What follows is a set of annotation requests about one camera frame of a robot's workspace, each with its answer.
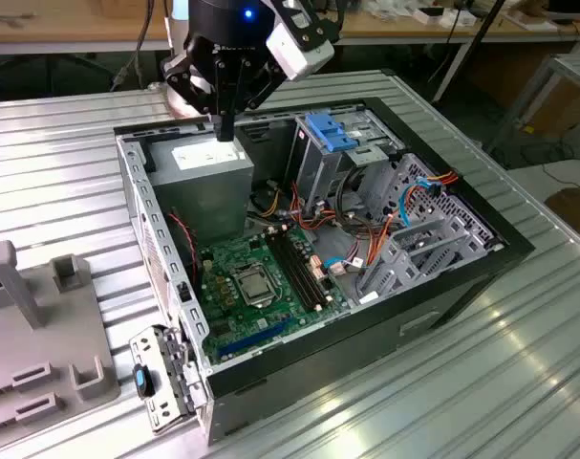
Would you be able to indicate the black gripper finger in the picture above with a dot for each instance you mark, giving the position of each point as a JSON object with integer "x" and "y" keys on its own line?
{"x": 179, "y": 72}
{"x": 270, "y": 81}

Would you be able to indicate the perforated grey disk bay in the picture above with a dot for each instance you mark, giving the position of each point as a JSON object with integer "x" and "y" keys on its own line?
{"x": 461, "y": 225}

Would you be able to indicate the grey metal optical drive cage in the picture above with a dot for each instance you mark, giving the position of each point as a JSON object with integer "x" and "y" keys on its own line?
{"x": 318, "y": 177}

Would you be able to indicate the long wooden desk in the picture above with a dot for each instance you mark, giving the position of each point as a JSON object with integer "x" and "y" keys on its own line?
{"x": 79, "y": 24}

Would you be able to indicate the grey power supply box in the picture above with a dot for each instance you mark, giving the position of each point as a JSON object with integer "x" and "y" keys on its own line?
{"x": 199, "y": 201}

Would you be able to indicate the black RAM slot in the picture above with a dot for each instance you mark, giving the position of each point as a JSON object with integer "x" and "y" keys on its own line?
{"x": 308, "y": 263}
{"x": 298, "y": 268}
{"x": 303, "y": 266}
{"x": 293, "y": 270}

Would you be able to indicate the black case fan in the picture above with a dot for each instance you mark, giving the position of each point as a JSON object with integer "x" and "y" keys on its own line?
{"x": 186, "y": 260}

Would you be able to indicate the white small box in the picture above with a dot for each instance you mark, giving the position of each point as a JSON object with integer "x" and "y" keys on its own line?
{"x": 454, "y": 19}

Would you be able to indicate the CPU socket with silver CPU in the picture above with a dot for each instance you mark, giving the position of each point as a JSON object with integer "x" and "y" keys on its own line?
{"x": 251, "y": 287}

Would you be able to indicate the black slanted pole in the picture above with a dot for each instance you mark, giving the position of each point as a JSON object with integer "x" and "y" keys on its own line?
{"x": 480, "y": 33}

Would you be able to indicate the green motherboard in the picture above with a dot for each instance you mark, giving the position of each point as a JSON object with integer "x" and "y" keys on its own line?
{"x": 251, "y": 327}

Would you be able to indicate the blue expansion slot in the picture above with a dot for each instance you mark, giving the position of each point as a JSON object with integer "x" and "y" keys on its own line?
{"x": 256, "y": 337}

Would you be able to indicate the black open PC case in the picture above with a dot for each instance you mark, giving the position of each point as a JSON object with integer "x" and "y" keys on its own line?
{"x": 318, "y": 363}

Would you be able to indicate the brown cardboard box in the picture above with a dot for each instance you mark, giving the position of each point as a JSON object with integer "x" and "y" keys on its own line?
{"x": 566, "y": 105}
{"x": 576, "y": 210}

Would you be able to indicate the grey plastic parts rack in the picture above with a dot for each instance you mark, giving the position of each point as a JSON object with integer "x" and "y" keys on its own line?
{"x": 55, "y": 344}

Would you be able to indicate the black latch with blue stripe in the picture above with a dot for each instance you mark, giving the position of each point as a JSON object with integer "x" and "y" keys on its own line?
{"x": 143, "y": 382}

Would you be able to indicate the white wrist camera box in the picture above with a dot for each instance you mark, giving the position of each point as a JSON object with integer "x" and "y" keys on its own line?
{"x": 294, "y": 52}

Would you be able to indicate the blue plastic drive bracket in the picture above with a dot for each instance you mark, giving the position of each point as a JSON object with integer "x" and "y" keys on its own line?
{"x": 328, "y": 129}

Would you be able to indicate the grey metal frame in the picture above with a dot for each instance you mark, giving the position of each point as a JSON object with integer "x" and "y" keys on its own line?
{"x": 576, "y": 62}

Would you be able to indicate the hinged metal card bracket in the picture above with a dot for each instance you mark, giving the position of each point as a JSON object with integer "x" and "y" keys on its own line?
{"x": 165, "y": 411}

